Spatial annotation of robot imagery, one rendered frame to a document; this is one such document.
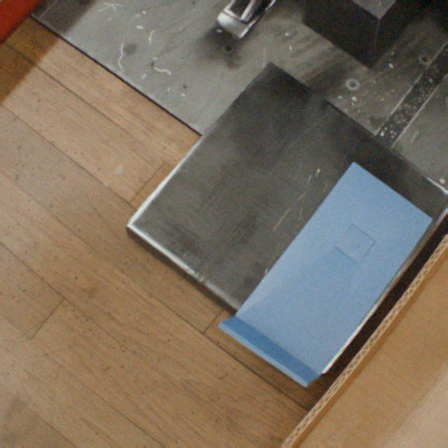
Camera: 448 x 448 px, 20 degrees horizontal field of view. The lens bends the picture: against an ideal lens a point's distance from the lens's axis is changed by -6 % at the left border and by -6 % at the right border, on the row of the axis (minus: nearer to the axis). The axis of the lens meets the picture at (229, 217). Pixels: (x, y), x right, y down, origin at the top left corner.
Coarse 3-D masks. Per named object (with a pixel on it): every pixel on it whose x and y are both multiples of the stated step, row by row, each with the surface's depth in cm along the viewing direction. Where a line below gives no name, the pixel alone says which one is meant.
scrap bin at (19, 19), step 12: (0, 0) 90; (12, 0) 92; (24, 0) 94; (36, 0) 96; (0, 12) 92; (12, 12) 93; (24, 12) 95; (0, 24) 93; (12, 24) 95; (0, 36) 94
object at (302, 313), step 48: (336, 192) 89; (384, 192) 89; (336, 240) 87; (384, 240) 87; (288, 288) 86; (336, 288) 86; (384, 288) 86; (240, 336) 82; (288, 336) 85; (336, 336) 85
